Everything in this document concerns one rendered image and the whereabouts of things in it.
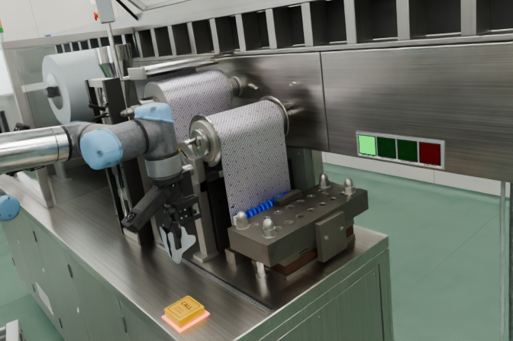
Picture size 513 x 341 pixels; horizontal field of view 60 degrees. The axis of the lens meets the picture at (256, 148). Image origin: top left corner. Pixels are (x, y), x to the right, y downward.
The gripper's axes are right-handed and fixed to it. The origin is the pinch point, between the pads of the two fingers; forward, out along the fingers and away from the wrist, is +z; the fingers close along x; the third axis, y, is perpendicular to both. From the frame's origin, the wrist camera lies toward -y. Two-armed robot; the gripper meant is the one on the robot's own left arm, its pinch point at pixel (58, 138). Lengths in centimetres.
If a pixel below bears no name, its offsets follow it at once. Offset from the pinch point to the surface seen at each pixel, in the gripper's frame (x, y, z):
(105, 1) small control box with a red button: 12, -46, 18
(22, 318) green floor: -101, 139, 13
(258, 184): 78, 4, 13
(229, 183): 75, 0, 4
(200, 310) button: 85, 21, -22
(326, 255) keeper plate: 102, 18, 10
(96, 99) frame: 23.1, -16.9, 2.0
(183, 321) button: 84, 21, -26
